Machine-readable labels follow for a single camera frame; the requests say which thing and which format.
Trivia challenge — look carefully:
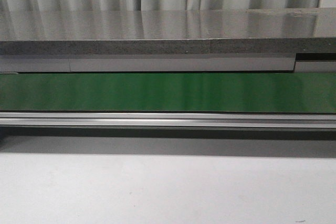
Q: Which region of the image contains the green conveyor belt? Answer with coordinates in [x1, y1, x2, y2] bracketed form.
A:
[1, 72, 335, 114]

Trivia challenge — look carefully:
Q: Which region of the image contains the aluminium front conveyor rail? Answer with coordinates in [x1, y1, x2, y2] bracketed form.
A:
[1, 112, 335, 130]

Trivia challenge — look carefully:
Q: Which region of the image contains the grey rear conveyor rail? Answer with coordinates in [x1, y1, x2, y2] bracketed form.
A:
[1, 53, 335, 72]

